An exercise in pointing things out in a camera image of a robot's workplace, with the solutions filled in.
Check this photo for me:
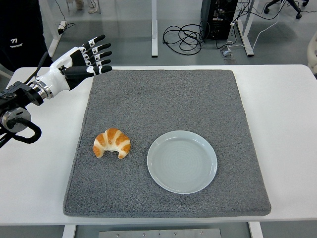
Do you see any black office chair base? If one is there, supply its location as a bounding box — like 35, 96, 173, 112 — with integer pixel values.
263, 0, 310, 20

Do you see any coiled black floor cable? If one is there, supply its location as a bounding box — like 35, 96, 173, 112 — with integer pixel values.
162, 21, 208, 55

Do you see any white table leg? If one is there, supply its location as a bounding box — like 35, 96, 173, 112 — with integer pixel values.
61, 225, 77, 238
248, 222, 264, 238

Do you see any metal floor socket box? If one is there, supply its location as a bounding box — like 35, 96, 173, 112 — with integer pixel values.
219, 48, 235, 60

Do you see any person in light trousers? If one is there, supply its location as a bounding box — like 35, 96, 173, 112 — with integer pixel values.
74, 0, 101, 14

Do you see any golden croissant bread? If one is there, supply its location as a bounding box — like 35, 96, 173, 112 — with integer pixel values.
93, 128, 131, 159

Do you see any white cable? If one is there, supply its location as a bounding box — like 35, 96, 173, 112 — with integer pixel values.
225, 0, 284, 49

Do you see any grey metal plate with screws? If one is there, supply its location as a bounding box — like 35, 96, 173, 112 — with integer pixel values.
98, 228, 222, 238

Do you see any white desk leg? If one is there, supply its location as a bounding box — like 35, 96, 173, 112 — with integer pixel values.
236, 0, 256, 58
38, 0, 62, 58
150, 0, 159, 59

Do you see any person in black clothing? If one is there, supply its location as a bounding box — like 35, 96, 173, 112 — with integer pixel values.
0, 0, 54, 80

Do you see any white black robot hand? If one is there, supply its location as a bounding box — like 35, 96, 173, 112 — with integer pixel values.
33, 34, 113, 100

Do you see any white curved frame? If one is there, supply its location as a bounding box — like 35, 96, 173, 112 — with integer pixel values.
307, 32, 317, 74

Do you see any black computer tower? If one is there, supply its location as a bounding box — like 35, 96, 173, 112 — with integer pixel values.
200, 0, 238, 41

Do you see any grey fabric mat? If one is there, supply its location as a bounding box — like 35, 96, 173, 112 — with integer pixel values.
61, 69, 272, 219

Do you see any pale grey round plate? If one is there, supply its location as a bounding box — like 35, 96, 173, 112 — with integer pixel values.
147, 130, 218, 194

